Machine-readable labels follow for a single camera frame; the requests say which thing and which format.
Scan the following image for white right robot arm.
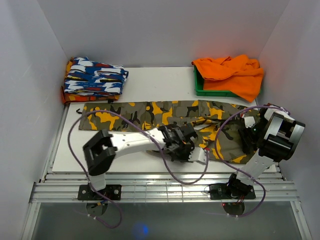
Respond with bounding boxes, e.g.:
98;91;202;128
225;104;306;199

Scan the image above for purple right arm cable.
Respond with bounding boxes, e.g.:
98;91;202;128
214;104;291;218

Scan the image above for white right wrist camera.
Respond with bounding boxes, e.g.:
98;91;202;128
243;116;256;129

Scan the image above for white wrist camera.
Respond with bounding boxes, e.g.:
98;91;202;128
188;147;208;166
243;116;256;129

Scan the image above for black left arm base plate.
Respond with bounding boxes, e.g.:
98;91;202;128
77;184;122;201

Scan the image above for orange crumpled cloth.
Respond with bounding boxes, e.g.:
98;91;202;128
191;54;264;102

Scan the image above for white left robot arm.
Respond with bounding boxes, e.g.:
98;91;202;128
82;123;206;200

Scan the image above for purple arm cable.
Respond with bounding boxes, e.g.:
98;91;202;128
67;109;210;230
214;104;291;218

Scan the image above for green plastic bin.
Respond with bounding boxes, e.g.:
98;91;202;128
192;64;262;97

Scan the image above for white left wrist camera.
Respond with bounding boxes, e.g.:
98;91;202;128
188;147;208;166

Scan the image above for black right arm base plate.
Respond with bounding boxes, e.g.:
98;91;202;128
209;183;256;200

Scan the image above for aluminium rail frame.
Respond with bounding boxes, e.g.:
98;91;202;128
21;104;312;240

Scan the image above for orange camouflage folded trousers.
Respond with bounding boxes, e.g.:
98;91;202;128
60;57;120;105

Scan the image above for olive yellow camouflage trousers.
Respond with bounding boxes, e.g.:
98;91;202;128
78;100;259;164

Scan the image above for blue white camouflage folded trousers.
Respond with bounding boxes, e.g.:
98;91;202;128
63;57;129;97

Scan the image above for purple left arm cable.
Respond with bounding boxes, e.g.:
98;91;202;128
67;109;210;230

